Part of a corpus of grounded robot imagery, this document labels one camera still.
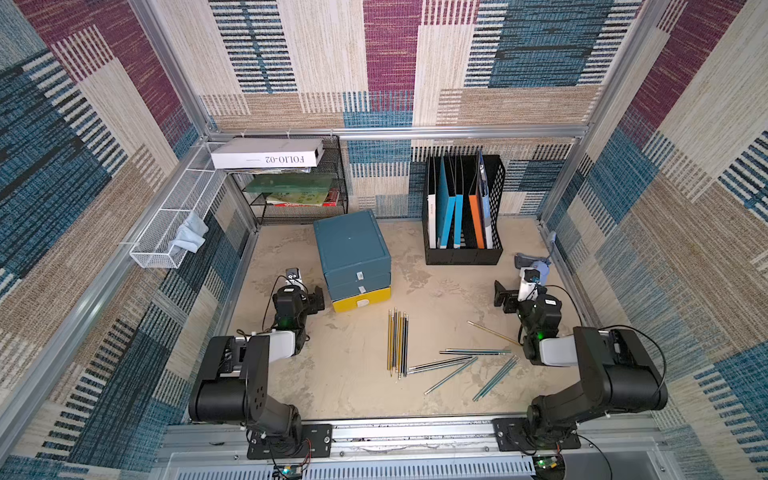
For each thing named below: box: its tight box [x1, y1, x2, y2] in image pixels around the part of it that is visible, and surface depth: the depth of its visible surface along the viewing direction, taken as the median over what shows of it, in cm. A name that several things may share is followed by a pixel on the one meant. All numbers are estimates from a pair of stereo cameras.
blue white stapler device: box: [514, 253, 551, 285], surface depth 99 cm
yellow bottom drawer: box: [332, 286, 392, 313], surface depth 94 cm
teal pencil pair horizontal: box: [439, 348, 512, 355], surface depth 90 cm
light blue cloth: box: [171, 211, 209, 253], surface depth 70 cm
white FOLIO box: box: [210, 138, 325, 169], surface depth 81 cm
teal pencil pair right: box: [472, 354, 520, 402], surface depth 84 cm
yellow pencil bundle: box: [387, 307, 403, 379], surface depth 91 cm
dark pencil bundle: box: [402, 313, 410, 377], surface depth 91 cm
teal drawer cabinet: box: [313, 209, 392, 313], surface depth 87 cm
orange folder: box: [468, 195, 485, 249], surface depth 94 cm
